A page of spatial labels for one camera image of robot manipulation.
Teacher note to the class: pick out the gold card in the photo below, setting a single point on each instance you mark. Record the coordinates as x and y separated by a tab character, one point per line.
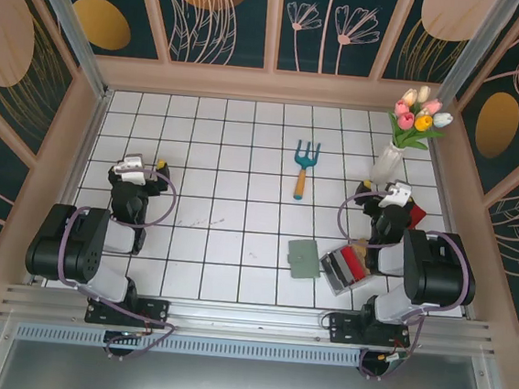
362	249

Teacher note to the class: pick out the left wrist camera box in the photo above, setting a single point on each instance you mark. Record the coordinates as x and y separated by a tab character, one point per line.
132	167

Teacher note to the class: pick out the silver card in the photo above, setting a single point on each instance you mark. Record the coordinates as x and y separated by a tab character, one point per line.
332	276

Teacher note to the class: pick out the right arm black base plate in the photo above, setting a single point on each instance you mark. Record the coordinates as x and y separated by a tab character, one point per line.
343	327

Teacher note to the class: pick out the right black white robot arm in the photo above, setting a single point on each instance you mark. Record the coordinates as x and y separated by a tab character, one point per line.
440	272

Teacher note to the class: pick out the artificial tulip bouquet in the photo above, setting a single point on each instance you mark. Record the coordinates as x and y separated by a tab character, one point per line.
416	120

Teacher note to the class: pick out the white ribbed vase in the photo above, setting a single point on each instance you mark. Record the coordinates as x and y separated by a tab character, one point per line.
386	163

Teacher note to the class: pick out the aluminium frame post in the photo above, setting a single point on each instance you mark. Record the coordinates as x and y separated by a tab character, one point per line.
473	49
75	34

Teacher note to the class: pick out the red card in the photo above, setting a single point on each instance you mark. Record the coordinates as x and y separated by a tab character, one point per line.
355	263

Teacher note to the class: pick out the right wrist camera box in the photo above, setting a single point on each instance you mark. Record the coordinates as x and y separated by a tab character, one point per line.
397	192

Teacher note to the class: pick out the clear acrylic card box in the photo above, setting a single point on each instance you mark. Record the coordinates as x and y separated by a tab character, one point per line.
343	276

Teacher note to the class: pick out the green leather card holder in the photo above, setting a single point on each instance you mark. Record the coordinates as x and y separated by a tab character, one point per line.
304	259

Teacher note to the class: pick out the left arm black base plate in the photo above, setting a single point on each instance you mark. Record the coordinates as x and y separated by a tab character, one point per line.
156	312

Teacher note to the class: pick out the red garden shovel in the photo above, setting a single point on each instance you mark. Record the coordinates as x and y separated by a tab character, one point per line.
417	215

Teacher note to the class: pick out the black VIP card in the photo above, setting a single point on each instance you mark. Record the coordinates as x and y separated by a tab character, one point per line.
343	268

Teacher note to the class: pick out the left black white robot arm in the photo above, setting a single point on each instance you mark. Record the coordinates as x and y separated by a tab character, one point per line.
75	241

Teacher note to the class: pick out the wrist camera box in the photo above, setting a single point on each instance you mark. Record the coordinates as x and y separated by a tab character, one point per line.
132	167
397	192

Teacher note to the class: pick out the aluminium rail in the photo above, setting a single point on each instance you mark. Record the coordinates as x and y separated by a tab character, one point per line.
248	315

